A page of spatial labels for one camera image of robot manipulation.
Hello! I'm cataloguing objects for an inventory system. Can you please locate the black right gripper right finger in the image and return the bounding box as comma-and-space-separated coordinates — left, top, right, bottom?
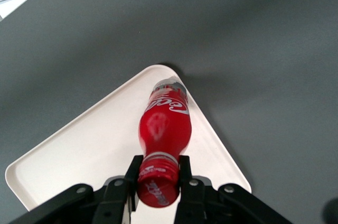
173, 154, 212, 224

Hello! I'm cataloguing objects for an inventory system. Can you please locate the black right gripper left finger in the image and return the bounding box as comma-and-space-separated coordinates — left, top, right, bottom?
92, 154, 145, 224

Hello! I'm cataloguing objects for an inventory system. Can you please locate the red coke bottle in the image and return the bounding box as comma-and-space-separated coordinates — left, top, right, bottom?
136, 76, 192, 208

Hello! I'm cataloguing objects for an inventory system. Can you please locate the white rectangular tray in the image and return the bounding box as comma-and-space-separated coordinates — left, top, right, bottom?
4, 64, 252, 213

